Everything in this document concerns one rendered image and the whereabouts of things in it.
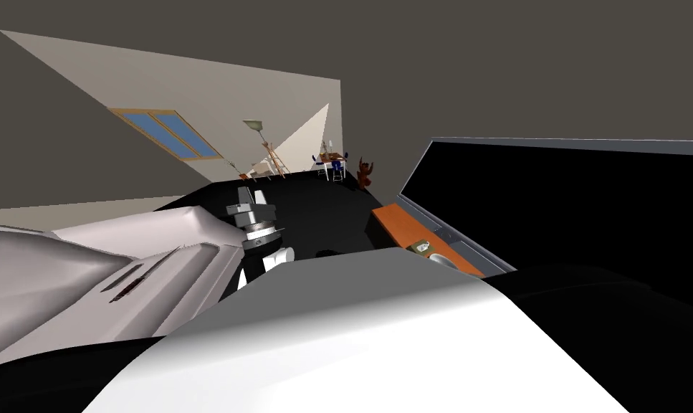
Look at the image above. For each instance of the white chair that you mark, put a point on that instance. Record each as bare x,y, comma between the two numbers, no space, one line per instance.
260,171

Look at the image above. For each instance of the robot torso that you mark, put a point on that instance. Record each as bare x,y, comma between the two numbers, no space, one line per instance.
346,344

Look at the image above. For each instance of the wooden easel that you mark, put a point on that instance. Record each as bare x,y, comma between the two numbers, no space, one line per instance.
277,160

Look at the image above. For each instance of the orange wooden sideboard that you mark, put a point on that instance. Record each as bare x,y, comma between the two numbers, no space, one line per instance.
395,221

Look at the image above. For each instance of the pale grey bowl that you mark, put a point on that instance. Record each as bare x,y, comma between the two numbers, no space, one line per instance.
442,261

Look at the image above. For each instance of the pale floor lamp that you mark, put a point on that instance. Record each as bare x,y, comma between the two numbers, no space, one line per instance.
256,129

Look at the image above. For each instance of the brown teddy bear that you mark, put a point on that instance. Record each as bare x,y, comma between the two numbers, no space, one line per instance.
364,174

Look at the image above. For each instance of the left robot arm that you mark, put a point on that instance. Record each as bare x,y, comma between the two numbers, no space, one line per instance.
278,258

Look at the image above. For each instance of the window with wooden frame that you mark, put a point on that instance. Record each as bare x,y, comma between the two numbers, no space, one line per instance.
168,135

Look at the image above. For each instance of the dining table with blue chairs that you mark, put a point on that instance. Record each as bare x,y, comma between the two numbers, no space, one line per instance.
332,160

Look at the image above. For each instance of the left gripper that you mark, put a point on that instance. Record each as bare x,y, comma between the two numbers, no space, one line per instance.
253,213

